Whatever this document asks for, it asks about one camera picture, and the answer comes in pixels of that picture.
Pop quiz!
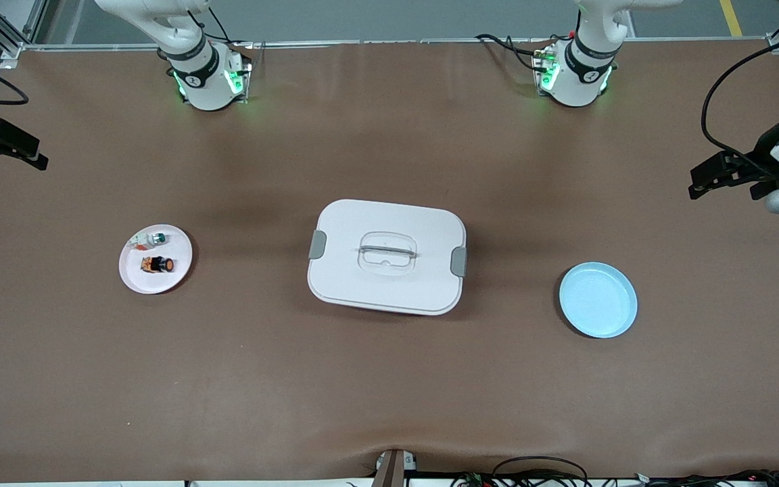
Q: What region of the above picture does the light blue round plate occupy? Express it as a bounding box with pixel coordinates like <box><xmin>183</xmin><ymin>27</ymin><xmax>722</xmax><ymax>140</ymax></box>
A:
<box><xmin>559</xmin><ymin>262</ymin><xmax>638</xmax><ymax>339</ymax></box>

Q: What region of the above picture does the black cable bundle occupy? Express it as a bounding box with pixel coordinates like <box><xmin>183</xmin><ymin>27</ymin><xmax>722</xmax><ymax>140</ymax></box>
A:
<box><xmin>450</xmin><ymin>455</ymin><xmax>779</xmax><ymax>487</ymax></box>

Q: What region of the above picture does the black arm base cable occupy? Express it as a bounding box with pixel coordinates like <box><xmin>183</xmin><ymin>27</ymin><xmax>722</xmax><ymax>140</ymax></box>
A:
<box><xmin>474</xmin><ymin>32</ymin><xmax>552</xmax><ymax>72</ymax></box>

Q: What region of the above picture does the brown camera stand bracket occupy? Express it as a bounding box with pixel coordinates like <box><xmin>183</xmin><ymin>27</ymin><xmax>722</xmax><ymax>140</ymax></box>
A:
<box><xmin>371</xmin><ymin>448</ymin><xmax>419</xmax><ymax>487</ymax></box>

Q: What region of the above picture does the brown table cover mat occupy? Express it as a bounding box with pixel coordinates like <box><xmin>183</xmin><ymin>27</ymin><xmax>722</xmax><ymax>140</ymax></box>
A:
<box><xmin>0</xmin><ymin>39</ymin><xmax>779</xmax><ymax>484</ymax></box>

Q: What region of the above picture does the pink round plate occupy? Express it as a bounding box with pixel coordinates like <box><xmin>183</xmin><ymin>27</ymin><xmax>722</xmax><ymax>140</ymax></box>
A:
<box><xmin>119</xmin><ymin>225</ymin><xmax>193</xmax><ymax>295</ymax></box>

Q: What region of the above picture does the white lidded box with handle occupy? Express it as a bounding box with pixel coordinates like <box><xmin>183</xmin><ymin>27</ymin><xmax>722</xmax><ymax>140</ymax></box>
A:
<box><xmin>307</xmin><ymin>199</ymin><xmax>467</xmax><ymax>317</ymax></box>

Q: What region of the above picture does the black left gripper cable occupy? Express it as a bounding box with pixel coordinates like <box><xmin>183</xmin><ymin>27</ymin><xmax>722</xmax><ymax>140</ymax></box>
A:
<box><xmin>701</xmin><ymin>27</ymin><xmax>779</xmax><ymax>177</ymax></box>

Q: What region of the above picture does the white and green push-button switch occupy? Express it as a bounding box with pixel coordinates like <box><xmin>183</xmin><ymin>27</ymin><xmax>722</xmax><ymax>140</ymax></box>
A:
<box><xmin>129</xmin><ymin>231</ymin><xmax>168</xmax><ymax>251</ymax></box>

